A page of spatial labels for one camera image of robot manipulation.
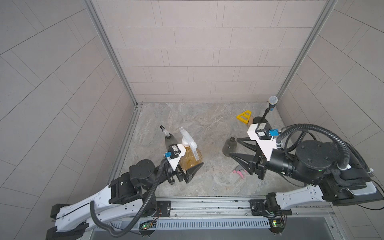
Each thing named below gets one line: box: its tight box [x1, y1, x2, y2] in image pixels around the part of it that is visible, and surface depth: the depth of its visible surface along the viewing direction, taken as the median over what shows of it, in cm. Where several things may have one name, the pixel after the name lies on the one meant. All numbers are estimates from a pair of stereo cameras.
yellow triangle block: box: [236, 110, 252, 125], surface depth 110 cm
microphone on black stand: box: [253, 95, 278, 130], surface depth 95 cm
